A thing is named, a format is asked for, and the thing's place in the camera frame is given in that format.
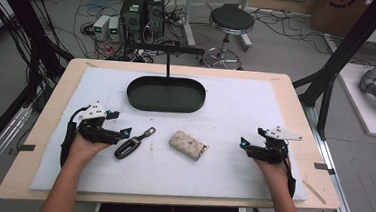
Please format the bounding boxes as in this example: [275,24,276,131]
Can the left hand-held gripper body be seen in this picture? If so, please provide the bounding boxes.
[73,99,124,146]

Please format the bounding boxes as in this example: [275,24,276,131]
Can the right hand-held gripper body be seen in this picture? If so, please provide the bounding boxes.
[245,123,305,168]

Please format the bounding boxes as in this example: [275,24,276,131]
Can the person's right hand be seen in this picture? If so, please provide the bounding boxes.
[250,156,293,192]

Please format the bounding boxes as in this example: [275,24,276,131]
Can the person's left hand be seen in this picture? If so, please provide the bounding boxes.
[66,131,113,171]

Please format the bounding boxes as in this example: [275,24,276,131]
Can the black car key fob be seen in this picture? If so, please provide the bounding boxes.
[113,124,157,163]

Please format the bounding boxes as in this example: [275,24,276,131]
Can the black tape strip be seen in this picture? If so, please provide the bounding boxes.
[313,162,337,176]
[16,142,37,153]

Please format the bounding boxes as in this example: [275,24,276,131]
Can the black oval tray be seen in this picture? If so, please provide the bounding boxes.
[125,73,209,116]

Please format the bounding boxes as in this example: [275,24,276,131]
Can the thin wooden stick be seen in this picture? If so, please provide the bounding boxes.
[300,179,329,206]

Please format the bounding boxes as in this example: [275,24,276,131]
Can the beige quilted key pouch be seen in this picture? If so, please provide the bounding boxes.
[166,129,211,163]

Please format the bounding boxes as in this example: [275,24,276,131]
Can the grey bench power supply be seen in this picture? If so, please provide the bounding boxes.
[91,13,112,42]
[107,15,122,43]

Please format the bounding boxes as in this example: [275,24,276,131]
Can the black T-shaped stand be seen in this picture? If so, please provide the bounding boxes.
[123,42,207,82]

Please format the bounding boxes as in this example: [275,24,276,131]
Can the white floor board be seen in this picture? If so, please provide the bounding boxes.
[333,61,376,139]

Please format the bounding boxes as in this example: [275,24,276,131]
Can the black computer tower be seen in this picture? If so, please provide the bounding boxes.
[117,0,148,46]
[143,0,167,40]

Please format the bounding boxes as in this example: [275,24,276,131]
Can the black round stool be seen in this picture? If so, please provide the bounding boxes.
[202,1,256,72]

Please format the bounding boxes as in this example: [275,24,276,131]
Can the white table leg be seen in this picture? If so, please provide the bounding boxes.
[179,0,200,48]

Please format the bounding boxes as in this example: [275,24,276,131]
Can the cardboard box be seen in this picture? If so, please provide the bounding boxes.
[308,0,376,41]

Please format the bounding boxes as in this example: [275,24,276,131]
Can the black frame with cable bundle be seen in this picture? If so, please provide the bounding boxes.
[0,0,79,176]

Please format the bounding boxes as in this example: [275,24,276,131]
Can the tangle of floor cables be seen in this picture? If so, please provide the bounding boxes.
[246,6,337,57]

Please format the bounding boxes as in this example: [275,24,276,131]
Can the black metal frame post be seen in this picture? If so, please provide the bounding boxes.
[288,0,376,144]

